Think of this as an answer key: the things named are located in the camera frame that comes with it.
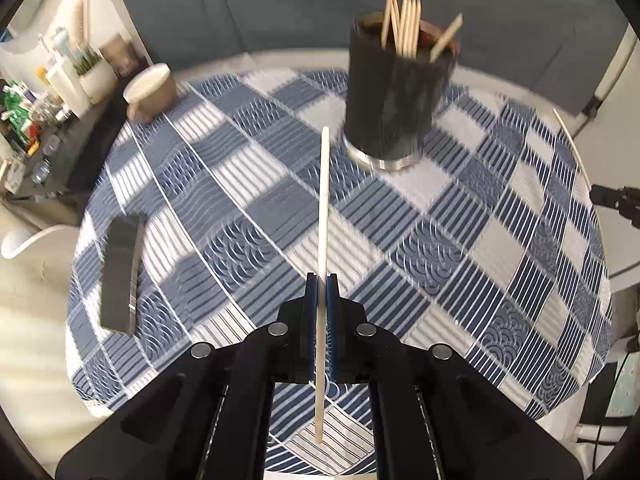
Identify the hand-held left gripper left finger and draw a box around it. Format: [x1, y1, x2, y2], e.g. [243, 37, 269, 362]
[55, 272, 321, 480]

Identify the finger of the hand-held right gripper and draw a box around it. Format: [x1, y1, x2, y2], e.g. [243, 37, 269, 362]
[589, 185, 640, 231]

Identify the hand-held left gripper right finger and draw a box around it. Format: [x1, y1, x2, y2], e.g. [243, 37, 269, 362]
[325, 272, 585, 480]

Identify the plain wooden chopstick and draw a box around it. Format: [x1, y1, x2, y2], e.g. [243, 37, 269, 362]
[315, 127, 331, 445]
[552, 108, 593, 186]

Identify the dark cylindrical utensil holder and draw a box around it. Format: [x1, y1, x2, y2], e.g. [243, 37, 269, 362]
[342, 12, 463, 172]

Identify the bunch of wooden chopsticks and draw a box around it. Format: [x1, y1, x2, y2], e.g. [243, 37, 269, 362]
[380, 0, 464, 63]

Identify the blue white patterned tablecloth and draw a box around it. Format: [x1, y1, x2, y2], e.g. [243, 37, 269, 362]
[65, 70, 613, 476]

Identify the black smartphone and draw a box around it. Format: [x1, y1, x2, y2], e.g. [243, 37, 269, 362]
[98, 216, 143, 336]

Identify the black side table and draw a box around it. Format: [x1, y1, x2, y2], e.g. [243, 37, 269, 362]
[0, 95, 131, 201]

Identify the beige mug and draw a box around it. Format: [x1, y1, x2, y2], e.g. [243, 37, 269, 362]
[123, 63, 177, 121]

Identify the white chair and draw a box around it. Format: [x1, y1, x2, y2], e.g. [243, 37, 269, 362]
[0, 225, 81, 260]

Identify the grey backdrop cloth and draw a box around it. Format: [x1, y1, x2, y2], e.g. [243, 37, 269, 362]
[105, 0, 631, 91]

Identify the white potted plant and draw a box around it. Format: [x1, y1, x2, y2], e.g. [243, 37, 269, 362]
[75, 47, 117, 103]

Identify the brown jar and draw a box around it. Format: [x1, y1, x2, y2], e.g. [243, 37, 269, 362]
[98, 34, 138, 78]

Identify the white cylindrical container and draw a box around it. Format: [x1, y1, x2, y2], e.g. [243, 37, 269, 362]
[46, 57, 91, 118]

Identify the green packet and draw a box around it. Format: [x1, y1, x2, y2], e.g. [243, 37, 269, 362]
[2, 85, 33, 146]

